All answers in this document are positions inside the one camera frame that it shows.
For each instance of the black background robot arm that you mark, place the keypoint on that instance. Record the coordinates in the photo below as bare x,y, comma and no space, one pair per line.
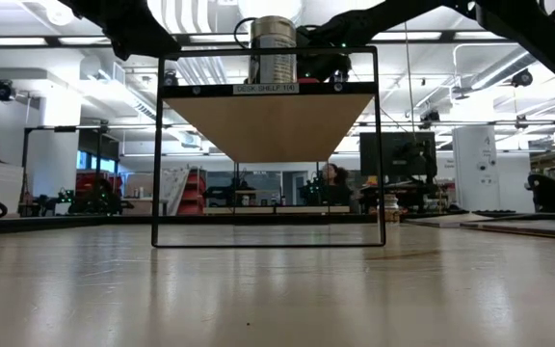
312,190
231,190

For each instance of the black computer monitor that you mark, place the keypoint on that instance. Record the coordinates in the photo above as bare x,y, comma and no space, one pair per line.
383,154

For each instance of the red tool cabinet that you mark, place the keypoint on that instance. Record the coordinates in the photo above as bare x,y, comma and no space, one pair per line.
87,183

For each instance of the white board with drawings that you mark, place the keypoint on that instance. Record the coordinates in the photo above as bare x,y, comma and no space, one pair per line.
174,185

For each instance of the black ceiling camera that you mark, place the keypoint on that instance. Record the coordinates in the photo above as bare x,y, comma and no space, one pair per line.
170,77
4,90
522,78
429,117

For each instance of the black metal frame stand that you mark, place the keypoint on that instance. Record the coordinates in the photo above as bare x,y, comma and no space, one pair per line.
65,128

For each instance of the red shelf unit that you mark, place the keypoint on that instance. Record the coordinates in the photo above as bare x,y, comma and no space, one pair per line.
195,193

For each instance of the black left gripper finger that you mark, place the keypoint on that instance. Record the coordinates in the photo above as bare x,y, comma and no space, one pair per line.
138,45

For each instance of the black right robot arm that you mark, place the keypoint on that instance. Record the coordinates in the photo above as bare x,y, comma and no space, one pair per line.
537,29

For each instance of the small clear glass spice jar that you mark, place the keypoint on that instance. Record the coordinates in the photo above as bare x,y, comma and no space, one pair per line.
391,207

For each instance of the black chair back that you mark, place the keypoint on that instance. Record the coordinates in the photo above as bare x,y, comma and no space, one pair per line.
547,193

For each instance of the orange canyon picture book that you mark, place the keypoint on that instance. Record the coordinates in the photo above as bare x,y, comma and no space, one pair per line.
537,229

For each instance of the white column with signs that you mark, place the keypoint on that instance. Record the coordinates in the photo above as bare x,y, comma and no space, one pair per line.
475,168

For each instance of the mountain and cars picture book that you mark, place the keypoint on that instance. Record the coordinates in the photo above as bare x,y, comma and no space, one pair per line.
451,221

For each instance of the wooden desk shelf black frame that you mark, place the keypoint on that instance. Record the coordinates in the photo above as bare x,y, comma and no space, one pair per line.
272,125

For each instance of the large gold lid spice jar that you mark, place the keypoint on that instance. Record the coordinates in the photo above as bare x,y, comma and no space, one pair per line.
272,58

